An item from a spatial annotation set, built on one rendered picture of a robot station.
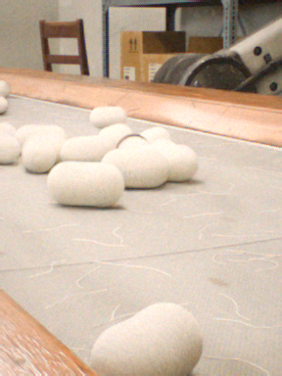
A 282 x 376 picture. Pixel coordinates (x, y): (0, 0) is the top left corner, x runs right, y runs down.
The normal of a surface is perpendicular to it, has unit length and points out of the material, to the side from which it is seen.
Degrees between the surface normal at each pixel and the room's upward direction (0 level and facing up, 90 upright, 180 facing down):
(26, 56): 90
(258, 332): 0
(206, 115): 45
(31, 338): 0
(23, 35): 90
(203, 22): 90
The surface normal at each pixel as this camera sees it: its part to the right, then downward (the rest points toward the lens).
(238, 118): -0.62, -0.62
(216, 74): 0.34, 0.18
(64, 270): 0.00, -0.98
